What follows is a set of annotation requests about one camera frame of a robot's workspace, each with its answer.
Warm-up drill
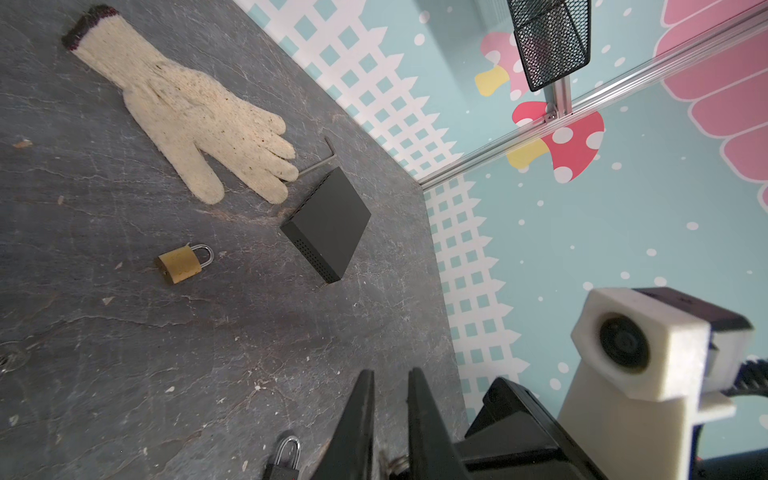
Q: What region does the small brass padlock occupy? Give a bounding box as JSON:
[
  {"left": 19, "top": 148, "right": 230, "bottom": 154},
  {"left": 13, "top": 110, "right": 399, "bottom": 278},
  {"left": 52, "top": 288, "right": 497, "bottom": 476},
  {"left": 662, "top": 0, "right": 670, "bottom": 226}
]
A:
[{"left": 155, "top": 244, "right": 215, "bottom": 285}]

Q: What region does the beige knit work glove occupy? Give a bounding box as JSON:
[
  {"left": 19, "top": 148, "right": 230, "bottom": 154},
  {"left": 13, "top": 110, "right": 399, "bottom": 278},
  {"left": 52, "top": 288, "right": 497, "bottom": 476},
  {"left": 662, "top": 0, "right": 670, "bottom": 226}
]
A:
[{"left": 62, "top": 5, "right": 299, "bottom": 205}]

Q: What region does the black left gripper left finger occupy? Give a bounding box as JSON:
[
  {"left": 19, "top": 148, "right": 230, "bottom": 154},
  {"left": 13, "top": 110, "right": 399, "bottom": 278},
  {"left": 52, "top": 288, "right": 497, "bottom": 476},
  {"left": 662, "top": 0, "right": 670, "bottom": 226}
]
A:
[{"left": 311, "top": 369, "right": 375, "bottom": 480}]

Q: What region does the black flat box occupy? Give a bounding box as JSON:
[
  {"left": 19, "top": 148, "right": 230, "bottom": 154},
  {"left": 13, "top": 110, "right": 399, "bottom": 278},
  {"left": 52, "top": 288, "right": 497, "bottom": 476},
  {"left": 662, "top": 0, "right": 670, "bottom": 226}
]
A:
[{"left": 281, "top": 167, "right": 371, "bottom": 284}]

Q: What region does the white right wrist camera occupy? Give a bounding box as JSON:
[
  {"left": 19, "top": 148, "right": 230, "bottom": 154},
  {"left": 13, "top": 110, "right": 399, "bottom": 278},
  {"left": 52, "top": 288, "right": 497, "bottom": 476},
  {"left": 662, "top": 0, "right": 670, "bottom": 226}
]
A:
[{"left": 558, "top": 287, "right": 754, "bottom": 479}]

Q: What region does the black mesh wall basket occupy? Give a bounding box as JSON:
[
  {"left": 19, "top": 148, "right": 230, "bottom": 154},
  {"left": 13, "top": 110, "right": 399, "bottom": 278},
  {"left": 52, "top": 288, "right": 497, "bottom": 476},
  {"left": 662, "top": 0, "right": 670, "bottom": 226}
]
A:
[{"left": 507, "top": 0, "right": 592, "bottom": 91}]

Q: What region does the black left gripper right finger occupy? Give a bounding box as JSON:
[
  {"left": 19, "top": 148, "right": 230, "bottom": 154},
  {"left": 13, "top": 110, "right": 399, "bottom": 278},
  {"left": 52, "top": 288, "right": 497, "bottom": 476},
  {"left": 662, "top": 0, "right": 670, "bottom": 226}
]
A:
[{"left": 407, "top": 368, "right": 471, "bottom": 480}]

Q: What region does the black padlock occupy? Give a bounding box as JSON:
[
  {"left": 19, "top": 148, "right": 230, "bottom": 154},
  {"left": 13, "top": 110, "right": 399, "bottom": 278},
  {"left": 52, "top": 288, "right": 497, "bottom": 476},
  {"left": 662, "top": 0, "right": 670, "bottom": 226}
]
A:
[{"left": 262, "top": 435, "right": 301, "bottom": 480}]

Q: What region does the metal hex key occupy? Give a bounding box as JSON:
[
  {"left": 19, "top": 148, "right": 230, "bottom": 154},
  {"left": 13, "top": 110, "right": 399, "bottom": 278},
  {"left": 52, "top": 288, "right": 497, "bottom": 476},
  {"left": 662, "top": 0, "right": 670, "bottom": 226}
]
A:
[{"left": 298, "top": 136, "right": 336, "bottom": 178}]

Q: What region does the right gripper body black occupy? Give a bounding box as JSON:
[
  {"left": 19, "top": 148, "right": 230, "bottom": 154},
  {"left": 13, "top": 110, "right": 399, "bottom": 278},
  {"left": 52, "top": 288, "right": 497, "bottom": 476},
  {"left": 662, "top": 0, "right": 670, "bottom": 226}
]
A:
[{"left": 455, "top": 377, "right": 605, "bottom": 479}]

